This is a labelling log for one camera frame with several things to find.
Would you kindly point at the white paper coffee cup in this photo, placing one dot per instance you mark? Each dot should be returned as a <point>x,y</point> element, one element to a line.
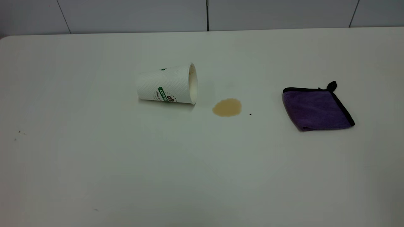
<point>167,83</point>

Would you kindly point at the purple cloth with black trim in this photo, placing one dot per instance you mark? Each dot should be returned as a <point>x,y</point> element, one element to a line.
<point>315,110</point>

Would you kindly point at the brown coffee spill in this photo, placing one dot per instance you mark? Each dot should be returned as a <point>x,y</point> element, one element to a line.
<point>227,107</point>

